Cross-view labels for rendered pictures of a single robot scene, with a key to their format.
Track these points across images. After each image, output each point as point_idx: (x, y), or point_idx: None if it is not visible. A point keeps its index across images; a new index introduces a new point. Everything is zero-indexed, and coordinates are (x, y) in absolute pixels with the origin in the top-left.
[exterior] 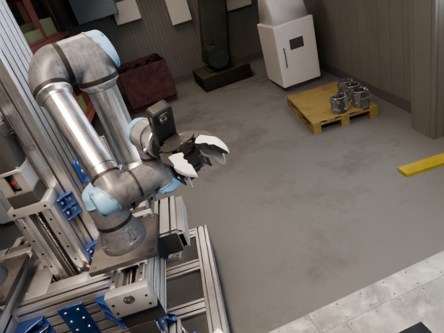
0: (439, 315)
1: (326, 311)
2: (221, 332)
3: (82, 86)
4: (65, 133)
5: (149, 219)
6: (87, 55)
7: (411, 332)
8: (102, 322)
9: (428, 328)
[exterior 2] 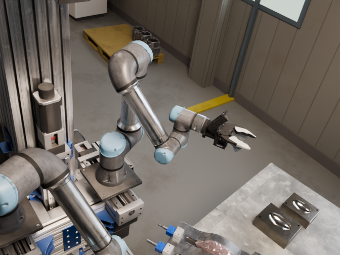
0: (270, 199)
1: (224, 204)
2: (183, 222)
3: None
4: (144, 115)
5: None
6: (144, 61)
7: (269, 207)
8: None
9: (274, 205)
